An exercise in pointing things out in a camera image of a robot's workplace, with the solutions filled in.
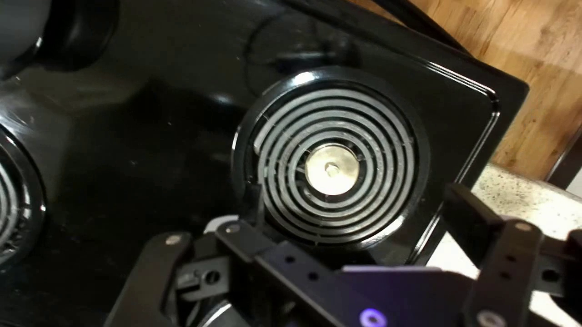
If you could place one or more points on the black electric stove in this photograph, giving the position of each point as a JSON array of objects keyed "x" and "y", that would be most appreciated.
[{"x": 151, "y": 151}]

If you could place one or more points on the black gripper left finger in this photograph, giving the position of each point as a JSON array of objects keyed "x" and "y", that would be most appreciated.
[{"x": 156, "y": 273}]

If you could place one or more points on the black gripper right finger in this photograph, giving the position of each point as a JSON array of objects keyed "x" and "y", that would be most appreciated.
[{"x": 505, "y": 265}]

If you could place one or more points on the coil stove burner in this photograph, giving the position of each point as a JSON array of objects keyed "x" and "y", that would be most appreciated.
[
  {"x": 18, "y": 200},
  {"x": 284, "y": 151}
]

